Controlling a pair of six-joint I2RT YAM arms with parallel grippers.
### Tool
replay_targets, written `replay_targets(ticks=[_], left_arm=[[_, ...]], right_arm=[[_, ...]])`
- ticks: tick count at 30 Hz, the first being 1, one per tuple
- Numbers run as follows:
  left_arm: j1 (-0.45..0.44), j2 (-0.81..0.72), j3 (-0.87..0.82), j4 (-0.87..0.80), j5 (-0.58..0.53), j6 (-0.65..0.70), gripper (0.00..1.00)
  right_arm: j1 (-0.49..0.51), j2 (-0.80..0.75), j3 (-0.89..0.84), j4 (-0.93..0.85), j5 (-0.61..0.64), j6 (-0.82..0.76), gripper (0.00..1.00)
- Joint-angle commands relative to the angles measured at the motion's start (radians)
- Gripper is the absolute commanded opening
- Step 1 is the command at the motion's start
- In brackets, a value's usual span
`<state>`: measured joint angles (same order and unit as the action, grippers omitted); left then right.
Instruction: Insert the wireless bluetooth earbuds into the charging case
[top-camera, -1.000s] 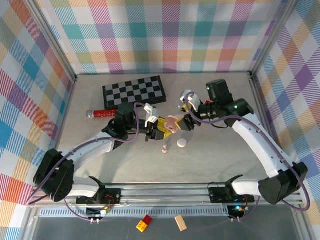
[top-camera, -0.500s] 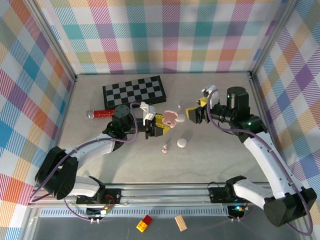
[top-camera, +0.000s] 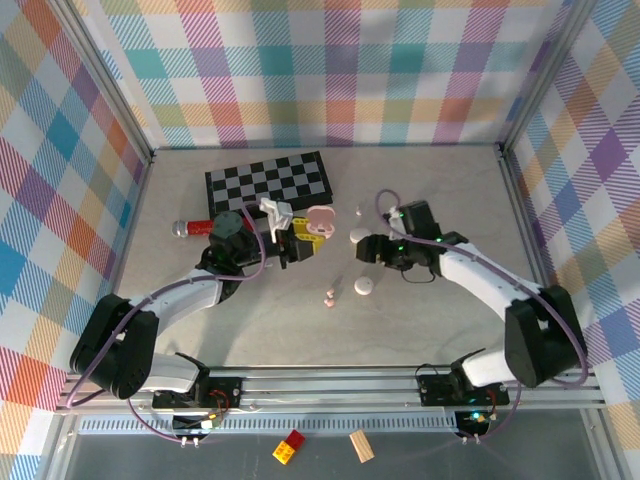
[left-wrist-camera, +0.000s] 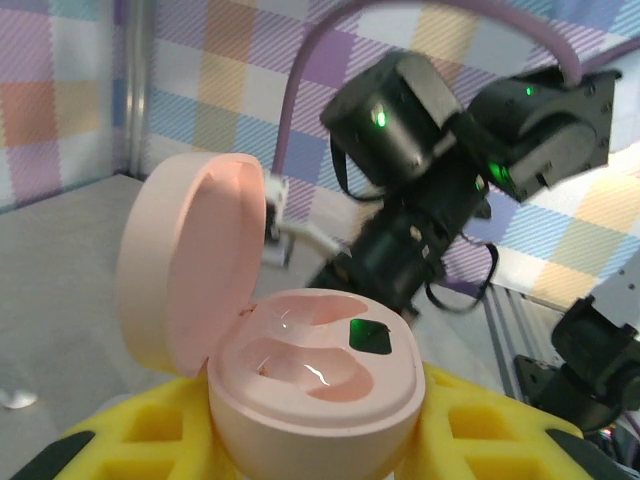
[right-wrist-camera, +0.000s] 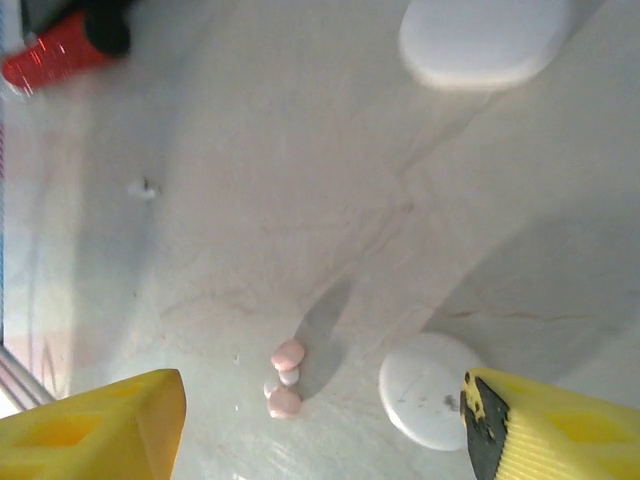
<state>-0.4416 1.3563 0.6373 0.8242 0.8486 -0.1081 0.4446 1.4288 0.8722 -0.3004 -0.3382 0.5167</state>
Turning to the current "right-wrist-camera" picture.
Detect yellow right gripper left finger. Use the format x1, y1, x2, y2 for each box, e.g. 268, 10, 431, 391
0, 368, 188, 480

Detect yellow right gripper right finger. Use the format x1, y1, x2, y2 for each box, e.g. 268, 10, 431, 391
459, 367, 640, 480

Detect white round earbud case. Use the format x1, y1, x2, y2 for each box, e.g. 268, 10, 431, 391
377, 331, 487, 452

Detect white wireless earbud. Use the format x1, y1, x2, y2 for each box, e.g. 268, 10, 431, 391
126, 177, 157, 202

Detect white oval earbud case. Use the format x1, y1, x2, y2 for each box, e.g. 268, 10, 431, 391
398, 0, 572, 92

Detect red glitter toy microphone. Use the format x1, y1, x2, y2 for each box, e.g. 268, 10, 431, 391
0, 9, 119, 94

